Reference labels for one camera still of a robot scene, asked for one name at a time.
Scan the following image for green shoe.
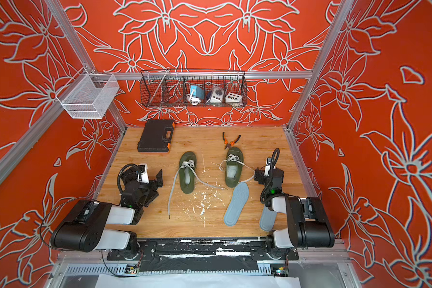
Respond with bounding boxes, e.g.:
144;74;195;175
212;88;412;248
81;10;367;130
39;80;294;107
218;147;255;188
168;150;224;219

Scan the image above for grey insole being inserted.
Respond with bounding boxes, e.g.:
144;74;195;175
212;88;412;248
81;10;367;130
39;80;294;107
259;206;277;232

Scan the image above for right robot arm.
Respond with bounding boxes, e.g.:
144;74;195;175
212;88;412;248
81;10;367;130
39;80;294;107
254;166;335;249

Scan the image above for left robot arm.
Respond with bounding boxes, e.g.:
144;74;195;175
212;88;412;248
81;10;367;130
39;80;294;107
50;163;163;258

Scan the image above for grey insole on table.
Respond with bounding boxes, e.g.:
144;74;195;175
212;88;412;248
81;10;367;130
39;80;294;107
223;183;250;227

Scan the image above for black tool case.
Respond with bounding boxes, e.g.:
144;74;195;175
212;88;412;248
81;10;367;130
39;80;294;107
138;120;175;153

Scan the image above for blue white box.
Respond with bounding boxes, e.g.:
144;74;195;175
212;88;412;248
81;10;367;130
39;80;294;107
189;85;205;103

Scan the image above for white dotted box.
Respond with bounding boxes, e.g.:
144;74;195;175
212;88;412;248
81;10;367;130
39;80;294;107
225;92;242;105

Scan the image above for clear plastic bin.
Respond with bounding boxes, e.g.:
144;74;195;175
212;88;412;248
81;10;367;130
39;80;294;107
56;74;120;120

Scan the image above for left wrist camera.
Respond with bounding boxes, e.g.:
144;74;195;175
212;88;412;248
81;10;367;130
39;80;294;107
138;163;150;184

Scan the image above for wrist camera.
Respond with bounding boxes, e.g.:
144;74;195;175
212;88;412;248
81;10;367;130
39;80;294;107
138;163;150;184
264;157;272;177

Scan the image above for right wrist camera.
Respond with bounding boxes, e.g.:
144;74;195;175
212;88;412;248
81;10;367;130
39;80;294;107
264;157;272;177

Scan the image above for orange handled pliers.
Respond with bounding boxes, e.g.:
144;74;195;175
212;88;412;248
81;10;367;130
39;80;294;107
222;131;242;150

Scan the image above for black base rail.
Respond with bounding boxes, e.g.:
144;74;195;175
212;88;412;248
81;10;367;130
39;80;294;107
105;236;299;275

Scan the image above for black wire basket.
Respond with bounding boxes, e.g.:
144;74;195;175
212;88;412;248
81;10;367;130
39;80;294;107
140;68;248;108

